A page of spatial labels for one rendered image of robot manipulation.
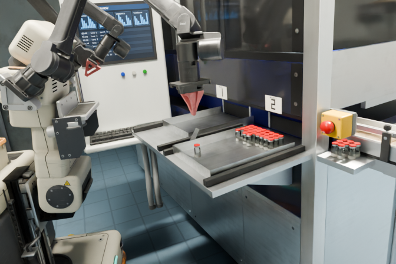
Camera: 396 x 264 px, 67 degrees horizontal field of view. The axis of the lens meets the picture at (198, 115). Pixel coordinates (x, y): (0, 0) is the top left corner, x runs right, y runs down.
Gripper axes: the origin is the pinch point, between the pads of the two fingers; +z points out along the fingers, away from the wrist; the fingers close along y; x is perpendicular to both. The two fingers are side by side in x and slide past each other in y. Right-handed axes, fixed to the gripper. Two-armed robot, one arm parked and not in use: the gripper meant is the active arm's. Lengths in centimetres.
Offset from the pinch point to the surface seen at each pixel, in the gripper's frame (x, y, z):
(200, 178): -1.2, -0.4, 20.3
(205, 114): 55, 35, 18
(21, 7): 320, -33, -67
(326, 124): -17.4, 35.1, 7.8
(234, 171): -7.1, 8.1, 18.6
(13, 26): 322, -45, -48
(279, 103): 5.2, 37.9, 5.5
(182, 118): 55, 22, 17
